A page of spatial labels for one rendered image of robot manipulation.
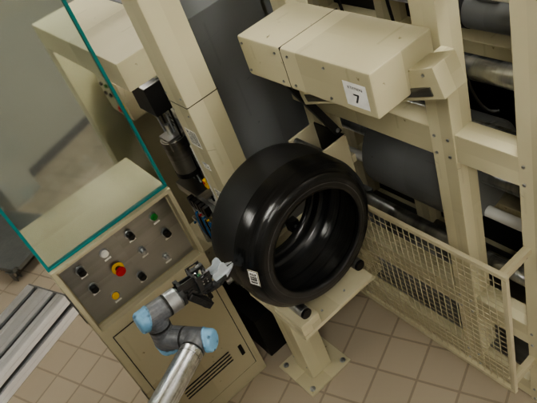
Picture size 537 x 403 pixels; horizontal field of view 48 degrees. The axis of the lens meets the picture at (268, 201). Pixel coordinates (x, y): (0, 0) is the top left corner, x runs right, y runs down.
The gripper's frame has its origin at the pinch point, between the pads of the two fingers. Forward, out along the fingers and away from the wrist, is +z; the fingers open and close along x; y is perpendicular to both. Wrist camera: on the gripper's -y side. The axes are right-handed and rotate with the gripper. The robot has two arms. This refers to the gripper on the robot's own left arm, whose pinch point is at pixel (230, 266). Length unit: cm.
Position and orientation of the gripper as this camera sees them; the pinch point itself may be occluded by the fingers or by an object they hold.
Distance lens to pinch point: 202.5
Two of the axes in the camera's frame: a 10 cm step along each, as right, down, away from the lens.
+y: -2.1, -7.8, -5.9
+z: 7.7, -5.1, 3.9
